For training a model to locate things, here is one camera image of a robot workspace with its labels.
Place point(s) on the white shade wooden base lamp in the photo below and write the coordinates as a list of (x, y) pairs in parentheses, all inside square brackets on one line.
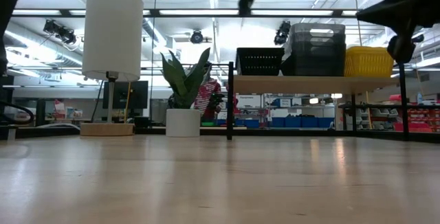
[(113, 28)]

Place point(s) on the grey translucent plastic basket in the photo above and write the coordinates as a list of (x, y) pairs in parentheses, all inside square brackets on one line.
[(309, 60), (302, 27), (302, 37)]

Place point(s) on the blue storage bin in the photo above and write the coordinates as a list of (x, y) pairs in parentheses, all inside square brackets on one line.
[(277, 122), (293, 122), (309, 122), (326, 122)]

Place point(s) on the green leafy plant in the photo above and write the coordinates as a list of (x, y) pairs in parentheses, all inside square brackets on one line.
[(185, 83)]

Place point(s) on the white plant pot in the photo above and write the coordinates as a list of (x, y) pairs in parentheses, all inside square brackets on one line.
[(183, 122)]

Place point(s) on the black ceiling spotlight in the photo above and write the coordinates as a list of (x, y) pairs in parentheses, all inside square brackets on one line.
[(196, 37), (58, 31), (282, 33)]

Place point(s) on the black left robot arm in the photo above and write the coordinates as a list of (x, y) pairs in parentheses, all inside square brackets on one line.
[(10, 18)]

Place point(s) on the black perforated plastic basket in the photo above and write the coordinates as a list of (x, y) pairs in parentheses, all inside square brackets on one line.
[(259, 62)]

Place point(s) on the dark background monitor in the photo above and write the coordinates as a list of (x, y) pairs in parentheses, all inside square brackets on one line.
[(137, 95)]

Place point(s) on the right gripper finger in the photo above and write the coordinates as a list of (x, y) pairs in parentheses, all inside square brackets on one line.
[(395, 48), (408, 48)]

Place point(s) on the yellow block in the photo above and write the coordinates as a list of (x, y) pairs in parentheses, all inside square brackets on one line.
[(369, 62)]

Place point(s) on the black overhead frame bar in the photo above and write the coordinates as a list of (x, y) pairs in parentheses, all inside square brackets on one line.
[(154, 12)]

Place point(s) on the person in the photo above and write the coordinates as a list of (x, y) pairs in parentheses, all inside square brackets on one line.
[(206, 95)]

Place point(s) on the wooden shelf black metal frame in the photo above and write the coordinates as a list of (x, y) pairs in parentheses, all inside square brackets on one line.
[(292, 84)]

